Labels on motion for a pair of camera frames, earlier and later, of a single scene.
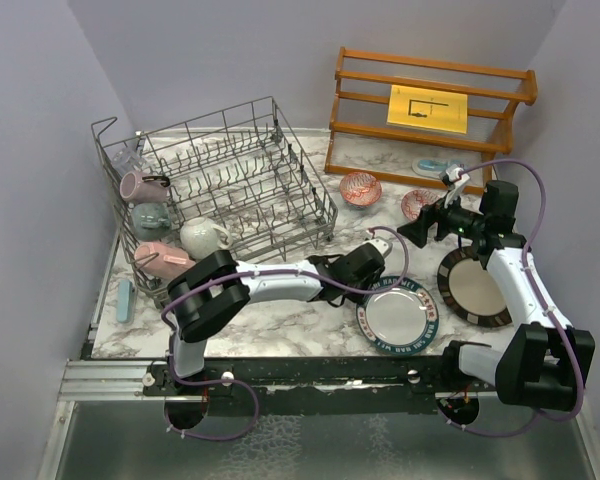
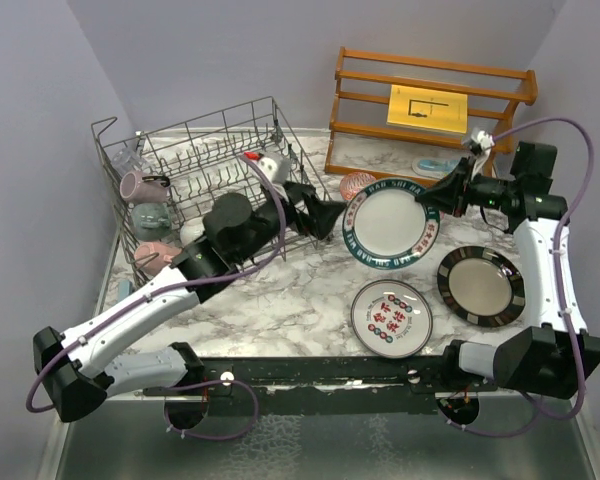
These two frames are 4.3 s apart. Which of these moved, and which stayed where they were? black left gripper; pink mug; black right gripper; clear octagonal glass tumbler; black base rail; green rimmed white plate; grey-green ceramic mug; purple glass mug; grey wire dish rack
Moved: green rimmed white plate; black left gripper; black right gripper
Stayed: grey-green ceramic mug; clear octagonal glass tumbler; grey wire dish rack; purple glass mug; pink mug; black base rail
